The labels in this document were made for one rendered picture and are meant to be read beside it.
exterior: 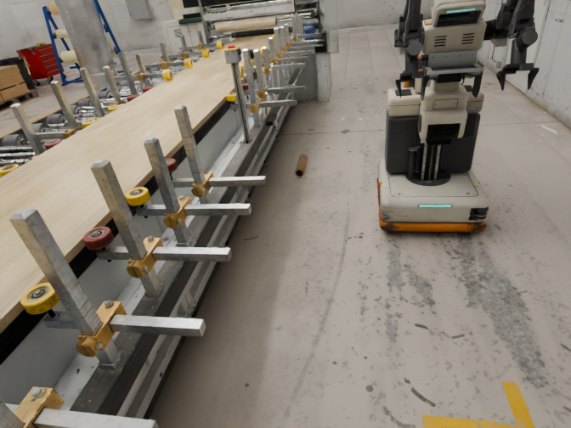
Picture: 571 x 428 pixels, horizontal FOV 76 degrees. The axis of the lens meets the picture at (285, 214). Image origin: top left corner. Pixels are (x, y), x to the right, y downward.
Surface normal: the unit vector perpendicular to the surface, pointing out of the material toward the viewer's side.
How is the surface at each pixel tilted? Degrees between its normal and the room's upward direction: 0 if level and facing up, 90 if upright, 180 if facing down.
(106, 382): 0
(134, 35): 90
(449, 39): 98
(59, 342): 90
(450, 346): 0
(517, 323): 0
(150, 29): 90
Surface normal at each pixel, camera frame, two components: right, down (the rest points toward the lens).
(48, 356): 0.98, 0.00
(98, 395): -0.11, -0.83
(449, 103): -0.15, 0.66
